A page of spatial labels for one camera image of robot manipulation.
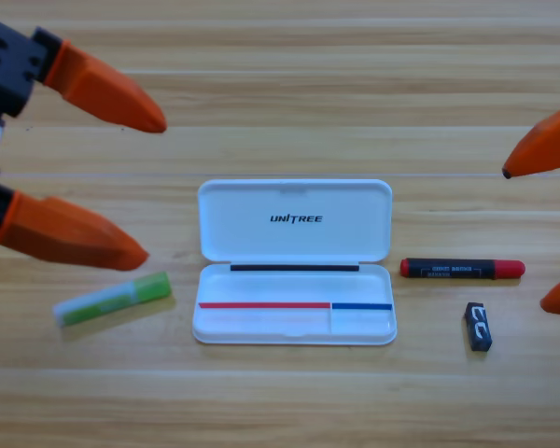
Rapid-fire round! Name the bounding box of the red black marker pen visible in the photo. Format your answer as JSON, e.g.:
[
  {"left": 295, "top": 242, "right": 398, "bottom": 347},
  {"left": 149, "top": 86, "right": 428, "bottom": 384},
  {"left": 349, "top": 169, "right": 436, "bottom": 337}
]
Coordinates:
[{"left": 399, "top": 257, "right": 526, "bottom": 281}]

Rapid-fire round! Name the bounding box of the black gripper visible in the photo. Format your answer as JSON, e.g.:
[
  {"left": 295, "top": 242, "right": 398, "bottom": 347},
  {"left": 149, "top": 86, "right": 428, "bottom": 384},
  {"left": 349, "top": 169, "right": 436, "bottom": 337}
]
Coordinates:
[{"left": 0, "top": 12, "right": 168, "bottom": 244}]

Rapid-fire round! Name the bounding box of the green white glue stick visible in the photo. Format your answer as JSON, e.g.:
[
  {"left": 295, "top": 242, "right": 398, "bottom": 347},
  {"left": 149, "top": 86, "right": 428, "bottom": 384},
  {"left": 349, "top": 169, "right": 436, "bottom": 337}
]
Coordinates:
[{"left": 51, "top": 271, "right": 173, "bottom": 329}]

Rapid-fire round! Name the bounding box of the white Unitree pencil case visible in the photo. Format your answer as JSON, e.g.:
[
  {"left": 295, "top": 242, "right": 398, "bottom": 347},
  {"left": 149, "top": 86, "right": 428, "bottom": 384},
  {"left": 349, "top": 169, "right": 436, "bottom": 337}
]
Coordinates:
[{"left": 191, "top": 178, "right": 399, "bottom": 347}]

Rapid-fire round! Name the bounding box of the black eraser white print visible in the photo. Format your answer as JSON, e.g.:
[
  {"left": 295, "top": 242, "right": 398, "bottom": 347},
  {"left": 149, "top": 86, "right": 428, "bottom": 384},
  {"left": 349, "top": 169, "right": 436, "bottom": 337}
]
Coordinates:
[{"left": 463, "top": 301, "right": 493, "bottom": 353}]

